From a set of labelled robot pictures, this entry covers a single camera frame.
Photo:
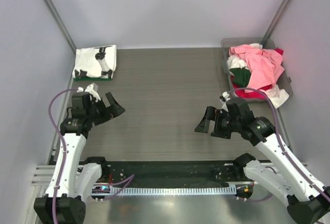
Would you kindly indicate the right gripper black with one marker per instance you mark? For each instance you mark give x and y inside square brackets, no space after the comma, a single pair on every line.
[216,123]

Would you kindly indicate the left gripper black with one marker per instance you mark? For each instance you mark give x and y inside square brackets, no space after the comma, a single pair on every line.
[102,111]

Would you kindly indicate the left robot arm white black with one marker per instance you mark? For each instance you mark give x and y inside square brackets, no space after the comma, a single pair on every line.
[65,199]

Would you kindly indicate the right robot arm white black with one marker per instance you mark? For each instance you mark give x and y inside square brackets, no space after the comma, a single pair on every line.
[305,197]

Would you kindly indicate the folded green t shirt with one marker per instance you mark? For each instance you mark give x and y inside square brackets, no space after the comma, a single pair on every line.
[91,79]

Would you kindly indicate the red t shirt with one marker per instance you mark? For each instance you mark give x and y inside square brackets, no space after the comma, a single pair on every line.
[242,93]

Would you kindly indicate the dark green t shirt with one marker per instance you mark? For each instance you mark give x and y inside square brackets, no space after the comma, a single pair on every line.
[241,76]

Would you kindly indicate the cream white t shirt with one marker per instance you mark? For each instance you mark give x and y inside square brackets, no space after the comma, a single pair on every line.
[278,95]

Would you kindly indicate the pink t shirt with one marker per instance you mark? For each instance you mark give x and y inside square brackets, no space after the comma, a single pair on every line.
[265,65]

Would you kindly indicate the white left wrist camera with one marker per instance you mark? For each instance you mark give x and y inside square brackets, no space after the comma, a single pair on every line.
[92,90]

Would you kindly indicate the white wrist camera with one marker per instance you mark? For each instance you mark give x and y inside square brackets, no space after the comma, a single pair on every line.
[224,97]
[92,90]

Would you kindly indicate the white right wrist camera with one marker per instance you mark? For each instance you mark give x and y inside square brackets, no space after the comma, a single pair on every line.
[224,97]

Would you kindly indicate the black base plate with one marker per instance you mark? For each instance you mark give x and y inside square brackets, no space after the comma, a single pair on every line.
[218,171]

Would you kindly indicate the white slotted cable duct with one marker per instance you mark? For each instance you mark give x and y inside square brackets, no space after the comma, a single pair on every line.
[230,190]

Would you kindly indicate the left corner aluminium post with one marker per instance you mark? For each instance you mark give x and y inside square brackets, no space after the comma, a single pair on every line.
[59,22]

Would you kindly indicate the corner aluminium post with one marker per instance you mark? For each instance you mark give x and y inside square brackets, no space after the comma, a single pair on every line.
[283,7]
[59,22]

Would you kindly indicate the right corner aluminium post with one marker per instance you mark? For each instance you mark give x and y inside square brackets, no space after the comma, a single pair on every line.
[283,7]

